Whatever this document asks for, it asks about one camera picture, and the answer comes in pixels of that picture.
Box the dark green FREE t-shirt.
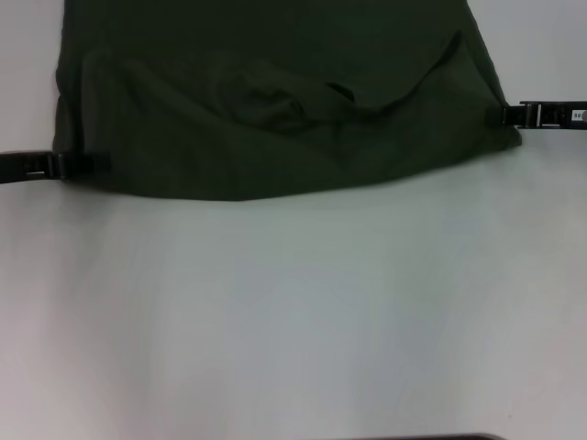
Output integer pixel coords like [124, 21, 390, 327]
[50, 0, 524, 204]

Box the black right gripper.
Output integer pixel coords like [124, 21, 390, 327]
[484, 99, 587, 130]

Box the dark rounded panel edge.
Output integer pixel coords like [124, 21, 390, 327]
[361, 431, 505, 440]

